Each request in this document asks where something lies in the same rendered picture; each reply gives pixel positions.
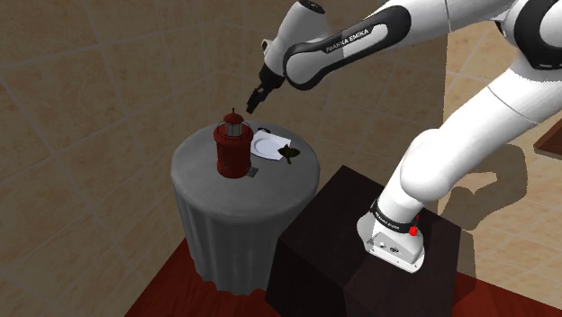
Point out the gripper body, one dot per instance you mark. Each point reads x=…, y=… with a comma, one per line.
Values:
x=268, y=81

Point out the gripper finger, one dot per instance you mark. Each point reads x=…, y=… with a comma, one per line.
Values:
x=253, y=101

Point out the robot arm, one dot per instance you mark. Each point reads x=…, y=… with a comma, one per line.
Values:
x=461, y=145

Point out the white square plate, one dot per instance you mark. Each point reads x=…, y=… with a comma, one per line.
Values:
x=267, y=145

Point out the red lighthouse figure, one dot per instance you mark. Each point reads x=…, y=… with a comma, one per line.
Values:
x=233, y=147

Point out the dark leaf-shaped object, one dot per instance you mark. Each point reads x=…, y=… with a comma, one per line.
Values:
x=288, y=153

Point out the round grey draped table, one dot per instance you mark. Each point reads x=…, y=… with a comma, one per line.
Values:
x=237, y=210

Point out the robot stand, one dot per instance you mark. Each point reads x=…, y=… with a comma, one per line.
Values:
x=351, y=259

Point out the brown wooden furniture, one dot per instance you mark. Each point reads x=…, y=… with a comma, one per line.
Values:
x=551, y=140

